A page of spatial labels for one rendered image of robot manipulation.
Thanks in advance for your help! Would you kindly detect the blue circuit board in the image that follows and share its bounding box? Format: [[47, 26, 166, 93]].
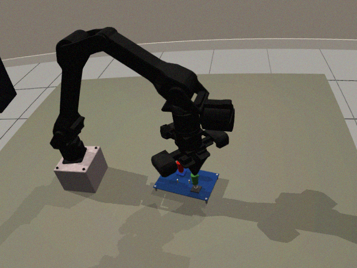
[[154, 161, 219, 204]]

